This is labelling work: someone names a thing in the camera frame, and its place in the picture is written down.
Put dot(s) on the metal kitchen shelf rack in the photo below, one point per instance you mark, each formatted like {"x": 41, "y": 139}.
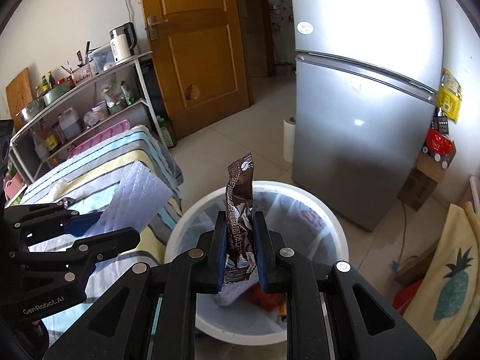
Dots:
{"x": 82, "y": 99}

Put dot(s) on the pink utensil basket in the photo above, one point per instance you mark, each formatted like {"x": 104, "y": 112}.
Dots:
{"x": 86, "y": 72}

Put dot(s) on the silver refrigerator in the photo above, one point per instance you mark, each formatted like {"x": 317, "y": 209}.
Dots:
{"x": 367, "y": 72}

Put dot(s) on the wooden cutting board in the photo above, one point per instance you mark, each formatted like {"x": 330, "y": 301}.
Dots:
{"x": 19, "y": 94}

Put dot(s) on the striped tablecloth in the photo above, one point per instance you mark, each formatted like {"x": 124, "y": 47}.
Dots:
{"x": 88, "y": 182}

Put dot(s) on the white foam net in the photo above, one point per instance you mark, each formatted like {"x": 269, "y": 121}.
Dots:
{"x": 138, "y": 198}

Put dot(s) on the white oil jug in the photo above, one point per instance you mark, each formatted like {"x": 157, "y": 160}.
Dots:
{"x": 70, "y": 124}

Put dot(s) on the cardboard box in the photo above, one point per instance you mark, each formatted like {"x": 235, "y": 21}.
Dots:
{"x": 428, "y": 172}

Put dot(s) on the red plastic bag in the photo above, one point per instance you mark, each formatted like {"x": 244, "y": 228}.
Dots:
{"x": 438, "y": 143}

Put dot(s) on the steel mixing bowl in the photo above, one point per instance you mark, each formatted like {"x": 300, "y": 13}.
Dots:
{"x": 31, "y": 109}

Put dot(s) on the clear storage box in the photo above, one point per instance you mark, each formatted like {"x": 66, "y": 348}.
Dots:
{"x": 103, "y": 58}

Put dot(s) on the yellow label sauce bottle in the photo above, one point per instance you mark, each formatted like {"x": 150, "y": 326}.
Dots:
{"x": 48, "y": 136}

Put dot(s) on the pink side basket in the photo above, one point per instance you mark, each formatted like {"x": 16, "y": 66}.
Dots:
{"x": 13, "y": 185}

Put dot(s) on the white electric kettle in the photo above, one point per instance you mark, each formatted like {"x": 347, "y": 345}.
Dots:
{"x": 123, "y": 40}

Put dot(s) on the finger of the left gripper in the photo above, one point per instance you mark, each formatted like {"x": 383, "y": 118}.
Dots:
{"x": 93, "y": 245}
{"x": 33, "y": 224}

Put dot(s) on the brown wooden door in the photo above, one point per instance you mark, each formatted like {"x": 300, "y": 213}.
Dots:
{"x": 199, "y": 60}

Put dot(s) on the red trash in bin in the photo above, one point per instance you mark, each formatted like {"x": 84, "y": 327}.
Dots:
{"x": 266, "y": 301}

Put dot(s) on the yellow bag on fridge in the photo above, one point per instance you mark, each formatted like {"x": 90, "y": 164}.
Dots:
{"x": 449, "y": 95}

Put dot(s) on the brown coffee sachet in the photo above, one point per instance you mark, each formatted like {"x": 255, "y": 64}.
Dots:
{"x": 240, "y": 254}

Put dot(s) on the white paper roll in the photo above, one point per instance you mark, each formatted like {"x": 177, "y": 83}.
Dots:
{"x": 289, "y": 138}

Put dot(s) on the green glass bottle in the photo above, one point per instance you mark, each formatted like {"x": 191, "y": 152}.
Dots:
{"x": 167, "y": 132}

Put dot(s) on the pineapple print yellow cloth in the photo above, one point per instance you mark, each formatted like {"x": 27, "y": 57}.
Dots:
{"x": 447, "y": 300}

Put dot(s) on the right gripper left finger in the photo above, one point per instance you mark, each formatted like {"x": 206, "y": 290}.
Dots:
{"x": 196, "y": 271}

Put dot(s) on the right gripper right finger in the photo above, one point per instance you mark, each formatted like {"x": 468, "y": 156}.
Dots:
{"x": 283, "y": 270}

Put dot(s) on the green enamel basin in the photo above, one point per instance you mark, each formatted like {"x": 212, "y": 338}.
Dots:
{"x": 55, "y": 93}

